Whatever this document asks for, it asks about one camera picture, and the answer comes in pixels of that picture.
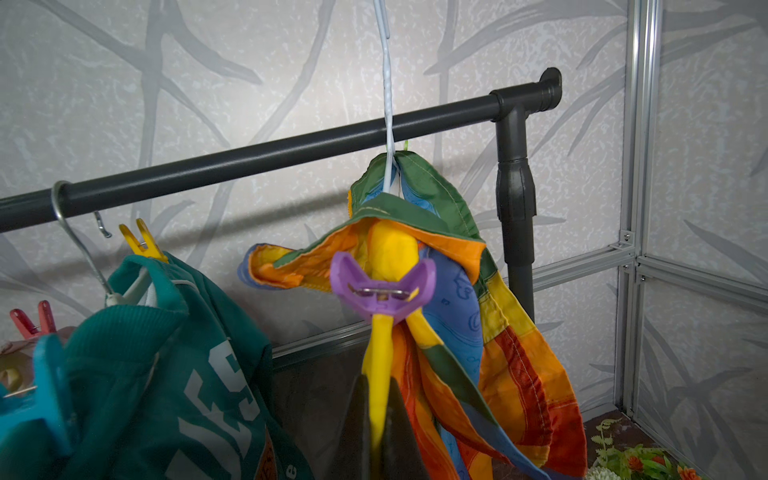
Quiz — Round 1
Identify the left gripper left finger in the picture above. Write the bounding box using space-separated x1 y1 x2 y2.
325 374 371 480

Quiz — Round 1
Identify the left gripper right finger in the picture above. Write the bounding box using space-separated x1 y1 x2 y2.
380 377 429 480

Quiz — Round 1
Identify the rainbow striped jacket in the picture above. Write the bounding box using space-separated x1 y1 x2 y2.
238 151 588 479

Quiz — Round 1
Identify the purple clothespin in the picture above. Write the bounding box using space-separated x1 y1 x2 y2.
329 252 437 323

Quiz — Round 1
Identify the white hanger of rainbow jacket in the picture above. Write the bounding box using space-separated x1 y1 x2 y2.
373 0 395 193

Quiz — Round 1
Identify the teal green jacket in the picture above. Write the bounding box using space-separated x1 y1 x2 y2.
0 251 316 480

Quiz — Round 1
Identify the potted artificial flower plant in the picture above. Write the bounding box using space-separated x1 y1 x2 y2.
585 419 704 480

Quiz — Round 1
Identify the yellow clothespin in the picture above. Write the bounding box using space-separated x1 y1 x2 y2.
119 218 169 263

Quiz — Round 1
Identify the blue clothespin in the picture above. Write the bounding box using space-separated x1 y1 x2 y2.
1 334 79 457

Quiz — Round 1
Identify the red clothespin upper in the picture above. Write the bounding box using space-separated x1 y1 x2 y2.
8 299 58 340

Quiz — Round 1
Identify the pink jacket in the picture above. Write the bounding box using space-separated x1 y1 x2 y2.
1 326 40 393

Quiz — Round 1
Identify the black clothes rack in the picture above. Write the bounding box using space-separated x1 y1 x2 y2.
0 67 564 322

